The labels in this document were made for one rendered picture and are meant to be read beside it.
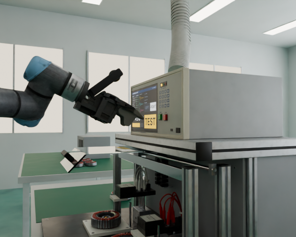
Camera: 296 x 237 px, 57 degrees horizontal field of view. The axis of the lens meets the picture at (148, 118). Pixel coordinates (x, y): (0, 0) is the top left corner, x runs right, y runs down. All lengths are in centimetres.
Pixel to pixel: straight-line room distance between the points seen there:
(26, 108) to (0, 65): 483
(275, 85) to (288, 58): 782
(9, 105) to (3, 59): 488
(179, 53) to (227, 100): 139
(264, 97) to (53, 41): 506
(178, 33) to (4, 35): 396
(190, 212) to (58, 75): 49
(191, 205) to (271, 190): 26
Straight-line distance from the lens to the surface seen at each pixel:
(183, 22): 243
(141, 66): 605
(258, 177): 82
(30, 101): 80
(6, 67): 560
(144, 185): 111
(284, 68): 867
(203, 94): 82
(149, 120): 99
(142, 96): 105
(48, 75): 79
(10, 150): 553
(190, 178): 69
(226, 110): 86
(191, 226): 72
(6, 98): 75
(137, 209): 114
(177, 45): 228
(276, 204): 89
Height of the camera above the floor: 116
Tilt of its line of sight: 1 degrees up
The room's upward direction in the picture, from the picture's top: straight up
